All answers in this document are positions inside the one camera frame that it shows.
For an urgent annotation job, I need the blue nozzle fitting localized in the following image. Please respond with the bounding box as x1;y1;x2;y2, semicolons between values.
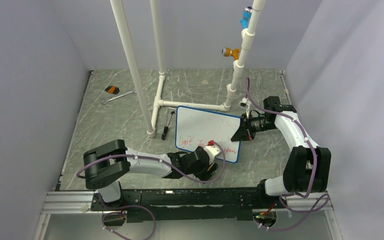
239;6;253;29

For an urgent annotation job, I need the orange nozzle fitting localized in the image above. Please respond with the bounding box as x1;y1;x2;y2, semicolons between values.
221;47;241;61

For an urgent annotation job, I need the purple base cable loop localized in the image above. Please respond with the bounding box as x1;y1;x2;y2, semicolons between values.
101;206;158;240

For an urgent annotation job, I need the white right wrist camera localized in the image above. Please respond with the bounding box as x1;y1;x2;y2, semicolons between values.
238;97;251;109

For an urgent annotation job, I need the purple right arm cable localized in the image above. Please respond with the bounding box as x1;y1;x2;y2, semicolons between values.
244;77;331;232

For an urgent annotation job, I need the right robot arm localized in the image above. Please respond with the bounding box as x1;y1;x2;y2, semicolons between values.
230;96;332;208

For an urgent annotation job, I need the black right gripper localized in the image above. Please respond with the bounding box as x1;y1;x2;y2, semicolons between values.
231;112;277;142

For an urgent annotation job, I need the silver wrench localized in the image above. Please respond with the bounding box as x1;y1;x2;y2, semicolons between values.
101;90;137;105

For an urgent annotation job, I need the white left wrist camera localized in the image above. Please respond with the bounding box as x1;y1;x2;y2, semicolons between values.
203;140;222;163

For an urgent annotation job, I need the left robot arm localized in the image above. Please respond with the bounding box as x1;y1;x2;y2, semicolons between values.
76;139;225;210

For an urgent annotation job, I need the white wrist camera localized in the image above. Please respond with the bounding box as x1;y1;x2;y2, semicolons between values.
203;140;222;163
238;97;251;109

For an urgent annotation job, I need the white pvc pipe frame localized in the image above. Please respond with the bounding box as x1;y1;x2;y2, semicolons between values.
110;0;266;137

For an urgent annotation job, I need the orange black small tool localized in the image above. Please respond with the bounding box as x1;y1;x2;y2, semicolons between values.
104;85;120;95

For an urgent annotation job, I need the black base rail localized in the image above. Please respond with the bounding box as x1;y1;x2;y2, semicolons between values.
90;186;281;223

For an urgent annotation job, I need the blue framed whiteboard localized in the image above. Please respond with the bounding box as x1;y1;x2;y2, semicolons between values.
174;106;241;163

